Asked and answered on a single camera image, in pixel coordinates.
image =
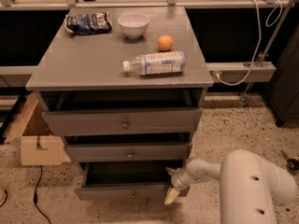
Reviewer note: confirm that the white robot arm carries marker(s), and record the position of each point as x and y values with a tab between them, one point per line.
251	187

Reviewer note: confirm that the cardboard box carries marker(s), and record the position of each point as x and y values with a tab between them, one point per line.
38	145

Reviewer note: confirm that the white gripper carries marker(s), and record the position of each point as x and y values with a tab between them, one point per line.
178	178

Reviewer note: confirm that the grey top drawer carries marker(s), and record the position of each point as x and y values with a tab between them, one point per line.
123	121

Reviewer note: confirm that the grey middle drawer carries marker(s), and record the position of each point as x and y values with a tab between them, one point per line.
129	152

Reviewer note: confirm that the white ceramic bowl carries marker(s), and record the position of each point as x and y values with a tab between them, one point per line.
134	25

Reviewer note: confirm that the grey drawer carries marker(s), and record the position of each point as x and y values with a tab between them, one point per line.
126	179
123	121
129	152

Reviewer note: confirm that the blue snack bag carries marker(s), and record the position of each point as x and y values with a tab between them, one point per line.
88	24

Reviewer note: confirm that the dark grey side cabinet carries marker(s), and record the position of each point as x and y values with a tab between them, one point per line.
282	90

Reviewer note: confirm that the clear plastic water bottle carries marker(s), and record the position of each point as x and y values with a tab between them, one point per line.
156	63

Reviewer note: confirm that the thin metal pole stand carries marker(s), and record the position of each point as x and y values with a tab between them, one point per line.
257	60

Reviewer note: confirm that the grey metal rail beam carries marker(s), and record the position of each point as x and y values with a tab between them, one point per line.
236	73

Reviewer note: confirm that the grey drawer cabinet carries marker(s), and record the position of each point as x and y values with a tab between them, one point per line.
84	73

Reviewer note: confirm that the grey bottom drawer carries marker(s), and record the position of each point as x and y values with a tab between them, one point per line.
126	179

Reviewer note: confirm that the orange fruit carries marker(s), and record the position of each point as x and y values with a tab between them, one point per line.
165	42

